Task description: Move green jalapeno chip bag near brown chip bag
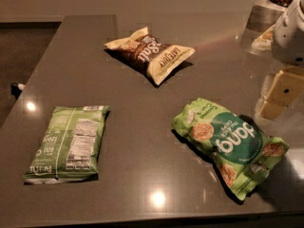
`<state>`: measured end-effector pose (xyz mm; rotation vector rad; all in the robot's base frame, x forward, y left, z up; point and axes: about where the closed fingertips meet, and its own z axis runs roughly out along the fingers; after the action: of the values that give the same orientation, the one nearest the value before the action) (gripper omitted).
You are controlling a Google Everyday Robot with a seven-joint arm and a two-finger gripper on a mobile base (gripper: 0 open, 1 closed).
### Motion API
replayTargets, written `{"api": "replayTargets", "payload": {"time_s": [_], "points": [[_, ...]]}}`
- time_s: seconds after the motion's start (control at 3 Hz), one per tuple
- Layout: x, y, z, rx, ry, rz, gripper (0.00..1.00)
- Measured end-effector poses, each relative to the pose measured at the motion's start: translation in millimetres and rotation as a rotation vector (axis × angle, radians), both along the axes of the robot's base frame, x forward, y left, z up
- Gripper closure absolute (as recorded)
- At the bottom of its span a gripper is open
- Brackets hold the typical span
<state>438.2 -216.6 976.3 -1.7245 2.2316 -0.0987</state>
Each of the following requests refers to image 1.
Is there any small black white object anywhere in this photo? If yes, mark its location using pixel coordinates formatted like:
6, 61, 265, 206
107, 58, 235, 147
10, 83, 25, 98

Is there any brown sea salt chip bag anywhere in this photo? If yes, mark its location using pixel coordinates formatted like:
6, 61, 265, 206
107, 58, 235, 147
105, 28, 195, 86

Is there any green jalapeno chip bag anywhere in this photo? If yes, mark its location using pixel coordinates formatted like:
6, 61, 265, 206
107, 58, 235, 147
23, 105, 109, 184

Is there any green dang rice chips bag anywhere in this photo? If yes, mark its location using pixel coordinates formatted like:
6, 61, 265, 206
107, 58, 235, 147
172, 98, 289, 200

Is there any grey metal box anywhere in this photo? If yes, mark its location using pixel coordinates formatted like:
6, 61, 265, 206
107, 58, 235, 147
246, 0, 286, 32

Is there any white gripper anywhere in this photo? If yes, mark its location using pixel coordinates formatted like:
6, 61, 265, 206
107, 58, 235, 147
256, 0, 304, 120

